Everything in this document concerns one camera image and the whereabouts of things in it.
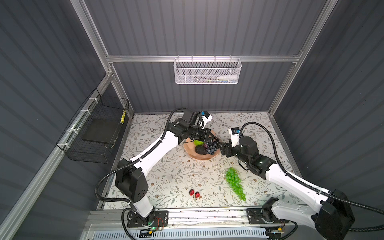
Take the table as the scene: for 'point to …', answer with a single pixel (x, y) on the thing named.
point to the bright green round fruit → (197, 142)
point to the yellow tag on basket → (123, 117)
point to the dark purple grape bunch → (212, 146)
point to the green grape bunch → (232, 177)
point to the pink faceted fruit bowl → (189, 147)
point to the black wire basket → (94, 130)
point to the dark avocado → (201, 149)
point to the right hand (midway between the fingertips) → (225, 142)
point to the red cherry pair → (197, 194)
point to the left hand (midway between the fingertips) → (214, 136)
